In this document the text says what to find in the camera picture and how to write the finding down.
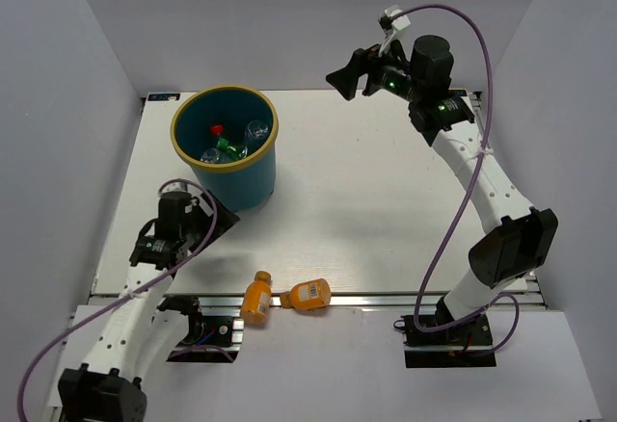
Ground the aluminium rail table front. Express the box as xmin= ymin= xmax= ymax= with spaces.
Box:
xmin=87 ymin=291 xmax=546 ymax=308

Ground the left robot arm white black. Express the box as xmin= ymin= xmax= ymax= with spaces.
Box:
xmin=58 ymin=190 xmax=239 ymax=421

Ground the clear bottle red label red cap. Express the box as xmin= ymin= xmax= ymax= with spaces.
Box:
xmin=210 ymin=124 xmax=224 ymax=136

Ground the teal bin with yellow rim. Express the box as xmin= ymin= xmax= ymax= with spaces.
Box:
xmin=171 ymin=86 xmax=279 ymax=212

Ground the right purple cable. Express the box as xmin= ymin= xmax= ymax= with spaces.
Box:
xmin=392 ymin=4 xmax=521 ymax=356

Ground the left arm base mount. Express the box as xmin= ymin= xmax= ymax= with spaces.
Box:
xmin=157 ymin=296 xmax=244 ymax=363

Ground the clear bottle blue label white cap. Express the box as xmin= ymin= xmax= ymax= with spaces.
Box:
xmin=245 ymin=119 xmax=270 ymax=149

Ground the orange bottle with barcode label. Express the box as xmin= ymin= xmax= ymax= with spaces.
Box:
xmin=280 ymin=278 xmax=332 ymax=311

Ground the green plastic bottle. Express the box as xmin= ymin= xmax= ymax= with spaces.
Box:
xmin=216 ymin=137 xmax=248 ymax=161

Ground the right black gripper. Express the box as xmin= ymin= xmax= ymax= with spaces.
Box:
xmin=325 ymin=34 xmax=423 ymax=103

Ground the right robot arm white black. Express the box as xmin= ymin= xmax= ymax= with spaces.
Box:
xmin=326 ymin=35 xmax=558 ymax=344

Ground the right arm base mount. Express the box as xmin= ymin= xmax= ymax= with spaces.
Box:
xmin=393 ymin=315 xmax=496 ymax=369

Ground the orange bottle label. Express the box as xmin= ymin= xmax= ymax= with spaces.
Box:
xmin=240 ymin=271 xmax=272 ymax=326

